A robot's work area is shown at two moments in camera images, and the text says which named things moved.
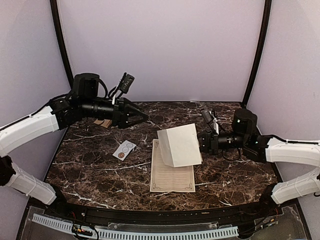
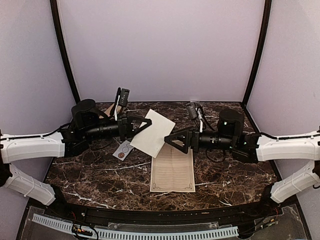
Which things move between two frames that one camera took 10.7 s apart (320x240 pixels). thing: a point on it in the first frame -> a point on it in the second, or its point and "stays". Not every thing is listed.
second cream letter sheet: (167, 178) stays
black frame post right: (266, 21) stays
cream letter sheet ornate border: (179, 146) -> (151, 139)
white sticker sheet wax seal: (124, 149) stays
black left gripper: (121, 120) -> (126, 132)
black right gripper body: (213, 143) -> (195, 144)
